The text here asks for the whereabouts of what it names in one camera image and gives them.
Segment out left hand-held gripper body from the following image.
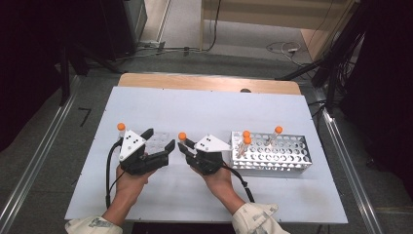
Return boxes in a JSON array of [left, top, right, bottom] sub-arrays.
[[118, 129, 154, 176]]

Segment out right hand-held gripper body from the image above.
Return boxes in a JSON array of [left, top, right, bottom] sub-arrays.
[[184, 134, 233, 176]]

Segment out clear plastic tube rack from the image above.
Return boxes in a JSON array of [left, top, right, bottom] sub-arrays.
[[114, 130, 172, 168]]

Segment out perforated metal tube rack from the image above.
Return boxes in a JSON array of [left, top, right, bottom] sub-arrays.
[[229, 131, 314, 173]]

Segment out person's right hand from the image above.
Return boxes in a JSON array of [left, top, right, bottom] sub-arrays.
[[190, 163, 236, 204]]

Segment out person's left hand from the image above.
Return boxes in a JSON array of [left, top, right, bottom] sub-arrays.
[[115, 163, 158, 204]]

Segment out black metal stand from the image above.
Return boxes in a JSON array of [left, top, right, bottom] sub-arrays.
[[57, 40, 125, 107]]

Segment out black cabinet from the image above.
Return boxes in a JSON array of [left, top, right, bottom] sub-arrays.
[[99, 0, 148, 61]]

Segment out dark curtain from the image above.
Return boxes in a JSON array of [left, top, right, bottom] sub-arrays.
[[339, 0, 413, 191], [0, 0, 110, 152]]

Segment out beige wooden furniture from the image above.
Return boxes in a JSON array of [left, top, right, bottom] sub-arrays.
[[199, 0, 358, 61]]

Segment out black tripod stand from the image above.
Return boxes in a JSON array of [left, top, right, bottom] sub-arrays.
[[275, 0, 369, 115]]

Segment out left hand-held gripper cable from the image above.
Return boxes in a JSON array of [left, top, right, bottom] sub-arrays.
[[104, 137, 128, 210]]

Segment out hand-held gripper cable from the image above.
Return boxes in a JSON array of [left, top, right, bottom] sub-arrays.
[[218, 162, 257, 204], [104, 137, 128, 210]]

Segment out right hand-held gripper cable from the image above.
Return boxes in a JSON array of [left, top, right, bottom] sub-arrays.
[[218, 162, 257, 204]]

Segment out grey floor cables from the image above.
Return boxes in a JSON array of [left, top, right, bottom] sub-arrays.
[[116, 44, 209, 62]]

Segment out aluminium floor rail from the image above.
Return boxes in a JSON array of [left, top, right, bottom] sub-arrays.
[[311, 87, 385, 234], [0, 76, 81, 234]]

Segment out black hanging cable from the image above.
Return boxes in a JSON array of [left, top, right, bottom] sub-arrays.
[[206, 0, 223, 53]]

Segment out white floor cable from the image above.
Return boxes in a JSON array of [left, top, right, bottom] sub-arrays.
[[265, 40, 305, 66]]

